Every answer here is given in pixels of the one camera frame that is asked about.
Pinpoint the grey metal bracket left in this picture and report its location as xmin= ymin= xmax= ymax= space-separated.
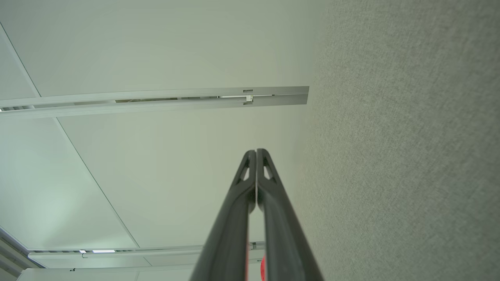
xmin=27 ymin=241 xmax=267 ymax=270

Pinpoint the aluminium wall rail with clip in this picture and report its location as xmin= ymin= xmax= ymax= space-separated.
xmin=0 ymin=86 xmax=309 ymax=120

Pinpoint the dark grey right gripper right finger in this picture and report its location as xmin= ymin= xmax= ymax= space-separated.
xmin=257 ymin=149 xmax=324 ymax=281

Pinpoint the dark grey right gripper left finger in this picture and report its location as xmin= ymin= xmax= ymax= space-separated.
xmin=190 ymin=150 xmax=257 ymax=281

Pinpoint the red jacket with white trim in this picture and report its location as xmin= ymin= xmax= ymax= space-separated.
xmin=246 ymin=240 xmax=266 ymax=281

